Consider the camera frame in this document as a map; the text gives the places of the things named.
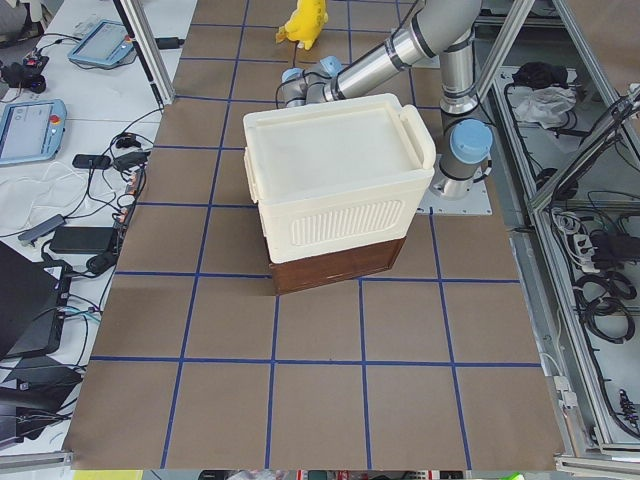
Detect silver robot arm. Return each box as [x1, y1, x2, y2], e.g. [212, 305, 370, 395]
[271, 1, 493, 199]

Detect cream plastic storage box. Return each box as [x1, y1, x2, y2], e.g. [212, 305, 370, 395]
[243, 94, 436, 264]

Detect black laptop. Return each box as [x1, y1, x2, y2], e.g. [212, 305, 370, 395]
[1, 244, 71, 359]

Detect dark brown wooden drawer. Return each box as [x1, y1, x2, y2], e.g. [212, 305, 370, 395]
[269, 237, 406, 295]

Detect aluminium frame post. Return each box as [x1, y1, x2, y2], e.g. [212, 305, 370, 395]
[113, 0, 175, 108]

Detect blue teach pendant near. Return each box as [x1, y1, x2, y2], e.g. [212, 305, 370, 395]
[1, 99, 67, 166]

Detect black cloth bundle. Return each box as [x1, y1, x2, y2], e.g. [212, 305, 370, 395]
[512, 62, 568, 90]

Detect blue teach pendant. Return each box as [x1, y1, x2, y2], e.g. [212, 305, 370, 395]
[67, 20, 134, 69]
[1, 99, 67, 166]

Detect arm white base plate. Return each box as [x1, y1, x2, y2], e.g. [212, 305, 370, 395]
[416, 154, 493, 216]

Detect white crumpled cloth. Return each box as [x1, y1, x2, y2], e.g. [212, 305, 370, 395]
[514, 86, 576, 129]

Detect yellow plush dinosaur toy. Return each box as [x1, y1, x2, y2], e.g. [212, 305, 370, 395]
[275, 0, 329, 51]

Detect black power adapter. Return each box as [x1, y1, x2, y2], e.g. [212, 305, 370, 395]
[49, 226, 115, 254]

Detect blue teach pendant far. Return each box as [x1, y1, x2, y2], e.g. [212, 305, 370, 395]
[67, 20, 134, 69]

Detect black cable coil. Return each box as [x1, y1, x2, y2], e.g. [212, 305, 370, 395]
[583, 294, 636, 346]

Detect grey usb hub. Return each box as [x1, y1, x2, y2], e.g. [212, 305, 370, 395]
[18, 214, 66, 245]

